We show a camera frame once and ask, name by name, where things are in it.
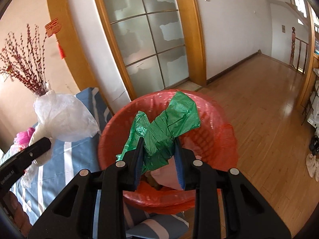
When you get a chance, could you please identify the red berry branches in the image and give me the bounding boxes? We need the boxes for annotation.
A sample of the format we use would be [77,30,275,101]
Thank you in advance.
[1,24,48,97]

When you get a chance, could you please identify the red fu knot ornament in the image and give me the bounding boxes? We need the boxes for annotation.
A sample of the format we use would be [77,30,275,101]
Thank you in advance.
[45,18,66,59]

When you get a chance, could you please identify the cluttered shelf rack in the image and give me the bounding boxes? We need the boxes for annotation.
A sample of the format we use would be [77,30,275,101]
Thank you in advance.
[302,68,318,182]

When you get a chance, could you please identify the frosted glass sliding door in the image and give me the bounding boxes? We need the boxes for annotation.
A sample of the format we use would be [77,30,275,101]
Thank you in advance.
[89,0,208,100]

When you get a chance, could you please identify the wooden stair railing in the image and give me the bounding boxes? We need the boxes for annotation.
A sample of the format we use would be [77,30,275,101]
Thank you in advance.
[289,27,308,74]

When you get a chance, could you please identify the red plastic trash basket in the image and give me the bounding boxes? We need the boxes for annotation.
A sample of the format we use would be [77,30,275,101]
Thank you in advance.
[97,89,238,215]

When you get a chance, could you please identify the pink plastic bag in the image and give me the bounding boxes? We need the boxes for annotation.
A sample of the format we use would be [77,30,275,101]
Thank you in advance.
[14,127,35,149]

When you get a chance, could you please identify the green plastic bag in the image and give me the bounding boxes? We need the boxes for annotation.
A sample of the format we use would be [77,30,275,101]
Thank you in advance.
[116,91,201,173]

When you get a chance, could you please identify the blue striped tablecloth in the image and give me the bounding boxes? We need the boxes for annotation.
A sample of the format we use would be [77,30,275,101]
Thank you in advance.
[0,86,190,239]

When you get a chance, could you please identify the white plastic bag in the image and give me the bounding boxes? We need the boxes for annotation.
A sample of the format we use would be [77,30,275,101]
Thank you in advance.
[21,89,101,189]

